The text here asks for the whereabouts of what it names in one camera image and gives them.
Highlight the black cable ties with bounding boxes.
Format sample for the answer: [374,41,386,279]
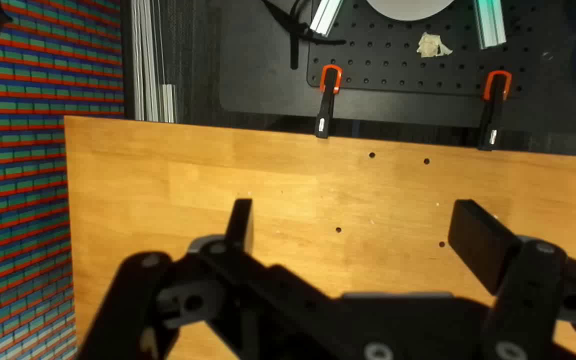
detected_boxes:
[261,0,347,72]

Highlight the crumpled white paper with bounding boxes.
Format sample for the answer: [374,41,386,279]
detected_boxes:
[414,29,453,60]

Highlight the silver aluminium extrusion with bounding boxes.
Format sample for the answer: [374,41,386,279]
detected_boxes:
[307,0,347,38]

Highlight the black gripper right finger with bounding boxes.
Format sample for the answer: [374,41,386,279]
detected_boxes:
[445,198,576,360]

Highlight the aluminium frame post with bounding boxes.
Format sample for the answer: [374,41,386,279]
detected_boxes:
[130,0,180,123]

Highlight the white round disc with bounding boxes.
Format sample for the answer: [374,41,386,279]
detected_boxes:
[363,0,457,24]

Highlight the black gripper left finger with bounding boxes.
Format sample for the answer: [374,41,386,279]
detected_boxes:
[76,196,330,360]

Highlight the black pegboard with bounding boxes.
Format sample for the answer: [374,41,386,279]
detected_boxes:
[305,0,576,100]

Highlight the greenish aluminium extrusion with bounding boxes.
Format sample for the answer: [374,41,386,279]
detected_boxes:
[471,0,507,52]

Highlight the black orange-handled clamp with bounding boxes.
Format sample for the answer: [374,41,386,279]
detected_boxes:
[475,68,514,151]
[311,61,345,139]

